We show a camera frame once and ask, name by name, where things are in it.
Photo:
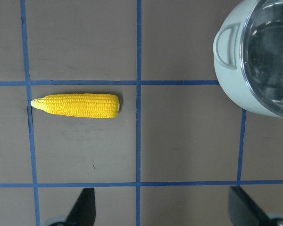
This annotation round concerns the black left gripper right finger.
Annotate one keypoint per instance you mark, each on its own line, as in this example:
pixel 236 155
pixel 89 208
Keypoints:
pixel 243 211

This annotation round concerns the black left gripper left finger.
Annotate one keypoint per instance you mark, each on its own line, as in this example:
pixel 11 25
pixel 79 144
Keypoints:
pixel 83 211

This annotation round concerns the yellow corn cob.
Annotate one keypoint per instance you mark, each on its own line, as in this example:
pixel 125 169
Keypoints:
pixel 86 105

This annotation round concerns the white toy cooking pot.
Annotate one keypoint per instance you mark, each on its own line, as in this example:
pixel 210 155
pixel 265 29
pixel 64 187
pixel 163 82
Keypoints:
pixel 248 56

